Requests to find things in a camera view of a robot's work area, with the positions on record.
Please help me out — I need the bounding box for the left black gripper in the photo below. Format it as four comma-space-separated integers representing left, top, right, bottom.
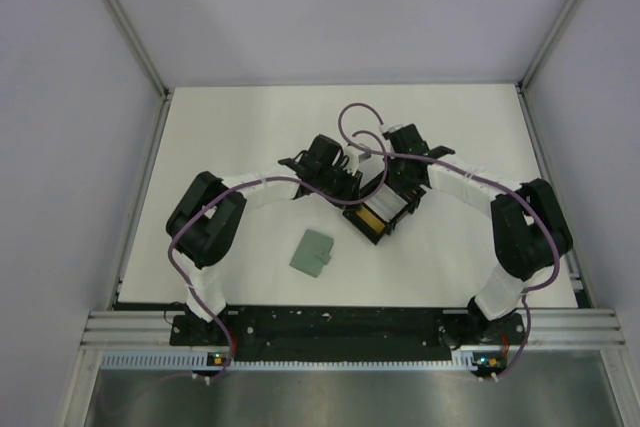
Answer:
316, 161, 361, 210

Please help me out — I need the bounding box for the black card box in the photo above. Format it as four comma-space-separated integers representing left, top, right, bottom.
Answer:
342, 180, 426, 245

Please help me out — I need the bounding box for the green card holder wallet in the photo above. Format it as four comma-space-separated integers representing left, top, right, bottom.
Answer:
289, 229, 334, 278

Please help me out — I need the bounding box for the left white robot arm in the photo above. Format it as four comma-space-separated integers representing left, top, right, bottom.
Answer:
166, 134, 362, 344

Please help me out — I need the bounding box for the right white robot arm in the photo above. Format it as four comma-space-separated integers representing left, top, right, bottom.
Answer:
380, 124, 573, 343

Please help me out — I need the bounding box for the stack of white cards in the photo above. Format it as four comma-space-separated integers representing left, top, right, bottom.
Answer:
366, 185, 407, 222

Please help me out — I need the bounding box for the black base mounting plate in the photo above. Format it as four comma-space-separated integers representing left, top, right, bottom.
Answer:
169, 305, 524, 363

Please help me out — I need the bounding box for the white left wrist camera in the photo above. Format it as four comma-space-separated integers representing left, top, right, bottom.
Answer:
344, 145, 371, 172

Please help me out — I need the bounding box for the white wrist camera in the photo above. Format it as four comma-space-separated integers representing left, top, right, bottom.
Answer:
344, 145, 371, 172
379, 123, 404, 138

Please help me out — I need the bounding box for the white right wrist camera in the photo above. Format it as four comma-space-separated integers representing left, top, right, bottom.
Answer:
379, 123, 404, 138

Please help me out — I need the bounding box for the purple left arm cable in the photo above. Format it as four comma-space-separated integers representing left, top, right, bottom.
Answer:
168, 130, 389, 378

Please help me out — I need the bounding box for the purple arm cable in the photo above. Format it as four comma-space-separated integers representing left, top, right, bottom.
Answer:
168, 130, 389, 378
337, 102, 562, 373

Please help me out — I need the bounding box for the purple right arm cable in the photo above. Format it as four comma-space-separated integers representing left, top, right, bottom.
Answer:
337, 102, 562, 373

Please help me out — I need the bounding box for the grey slotted cable duct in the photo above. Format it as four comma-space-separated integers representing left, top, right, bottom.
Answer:
101, 351, 478, 372

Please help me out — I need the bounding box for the left aluminium corner post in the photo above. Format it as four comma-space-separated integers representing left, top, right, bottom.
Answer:
102, 0, 170, 99

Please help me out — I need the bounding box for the aluminium corner post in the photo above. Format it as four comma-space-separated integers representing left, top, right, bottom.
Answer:
102, 0, 170, 99
518, 0, 584, 92

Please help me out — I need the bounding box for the aluminium front frame rail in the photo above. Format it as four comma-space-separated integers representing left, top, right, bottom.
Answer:
81, 308, 626, 351

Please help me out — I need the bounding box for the right aluminium corner post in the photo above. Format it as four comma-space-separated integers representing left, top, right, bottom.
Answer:
518, 0, 584, 92

